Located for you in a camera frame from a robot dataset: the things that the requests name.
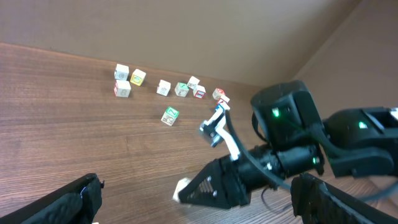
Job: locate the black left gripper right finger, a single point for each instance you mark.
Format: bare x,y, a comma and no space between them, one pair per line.
318,202

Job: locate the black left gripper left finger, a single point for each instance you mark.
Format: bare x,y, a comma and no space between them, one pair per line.
76,202

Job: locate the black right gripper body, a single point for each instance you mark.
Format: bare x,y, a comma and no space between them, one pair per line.
263,166

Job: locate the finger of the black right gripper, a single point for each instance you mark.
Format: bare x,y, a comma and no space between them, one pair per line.
217,185

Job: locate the yellow K wooden block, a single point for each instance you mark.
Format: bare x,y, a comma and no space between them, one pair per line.
181,184

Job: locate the green Z wooden block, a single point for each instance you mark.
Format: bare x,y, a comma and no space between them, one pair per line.
170,115

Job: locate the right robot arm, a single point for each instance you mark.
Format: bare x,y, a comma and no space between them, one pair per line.
358,142

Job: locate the blue sided wooden block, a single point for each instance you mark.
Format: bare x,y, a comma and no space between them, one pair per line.
222,107

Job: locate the red sided wooden block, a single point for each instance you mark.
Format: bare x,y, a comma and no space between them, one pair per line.
223,99

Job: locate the red O wooden block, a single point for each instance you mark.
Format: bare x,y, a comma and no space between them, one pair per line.
218,93

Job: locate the red edged picture block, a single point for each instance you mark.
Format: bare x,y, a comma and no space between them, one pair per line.
199,91

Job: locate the green N wooden block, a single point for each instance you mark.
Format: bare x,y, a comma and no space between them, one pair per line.
181,89

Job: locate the plain wooden block top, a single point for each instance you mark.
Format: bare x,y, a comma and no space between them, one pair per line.
193,82

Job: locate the plain wooden block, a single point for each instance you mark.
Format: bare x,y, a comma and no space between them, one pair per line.
121,72
193,82

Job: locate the blue edged wooden block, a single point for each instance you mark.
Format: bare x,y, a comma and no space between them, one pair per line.
163,88

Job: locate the wooden block left lower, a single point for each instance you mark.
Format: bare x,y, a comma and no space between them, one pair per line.
122,88

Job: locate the yellow edged wooden block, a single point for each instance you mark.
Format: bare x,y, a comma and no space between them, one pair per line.
138,77

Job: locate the plain wooden block far left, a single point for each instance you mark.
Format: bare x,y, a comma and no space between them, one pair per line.
121,72

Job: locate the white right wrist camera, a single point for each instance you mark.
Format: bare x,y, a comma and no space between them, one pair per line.
213,131

